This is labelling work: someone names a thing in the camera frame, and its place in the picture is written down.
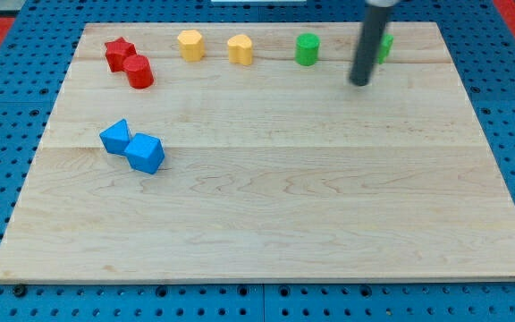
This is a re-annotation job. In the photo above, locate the light wooden board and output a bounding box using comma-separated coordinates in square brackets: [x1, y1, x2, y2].
[0, 22, 515, 284]

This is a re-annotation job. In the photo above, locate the blue triangle block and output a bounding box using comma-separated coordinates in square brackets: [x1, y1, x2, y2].
[99, 119, 131, 156]

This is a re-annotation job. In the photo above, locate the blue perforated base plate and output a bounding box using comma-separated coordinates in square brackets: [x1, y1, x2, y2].
[0, 0, 515, 321]

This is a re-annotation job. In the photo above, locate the green star block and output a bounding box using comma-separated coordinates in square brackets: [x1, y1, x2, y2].
[377, 33, 394, 64]

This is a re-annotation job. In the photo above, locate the red star block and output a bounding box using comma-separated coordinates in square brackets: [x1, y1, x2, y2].
[105, 37, 137, 72]

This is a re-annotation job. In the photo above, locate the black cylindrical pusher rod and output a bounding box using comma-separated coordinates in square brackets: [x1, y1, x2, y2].
[349, 0, 399, 87]

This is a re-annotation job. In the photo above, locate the green cylinder block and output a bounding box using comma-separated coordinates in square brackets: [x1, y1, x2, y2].
[294, 33, 320, 66]

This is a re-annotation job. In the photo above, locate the yellow heart block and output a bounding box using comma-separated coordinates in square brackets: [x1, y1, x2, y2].
[227, 34, 253, 66]

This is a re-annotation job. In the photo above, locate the blue cube block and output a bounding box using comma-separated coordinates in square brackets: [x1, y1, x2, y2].
[123, 133, 165, 174]

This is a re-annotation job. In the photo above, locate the red cylinder block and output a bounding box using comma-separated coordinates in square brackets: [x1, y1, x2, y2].
[122, 55, 154, 89]

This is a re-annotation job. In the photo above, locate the yellow hexagon block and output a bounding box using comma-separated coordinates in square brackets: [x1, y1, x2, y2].
[177, 30, 205, 62]

